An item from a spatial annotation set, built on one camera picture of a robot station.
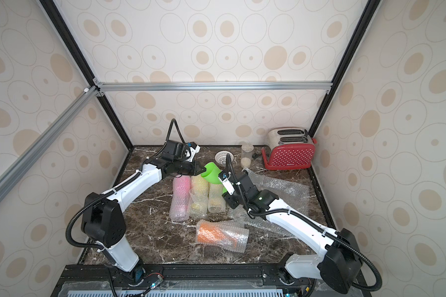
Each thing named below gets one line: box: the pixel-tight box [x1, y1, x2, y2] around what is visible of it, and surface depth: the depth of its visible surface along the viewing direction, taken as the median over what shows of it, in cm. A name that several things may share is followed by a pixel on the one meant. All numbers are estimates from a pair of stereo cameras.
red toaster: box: [261, 126, 318, 171], surface depth 104 cm
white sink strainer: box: [214, 150, 235, 167], surface depth 114 cm
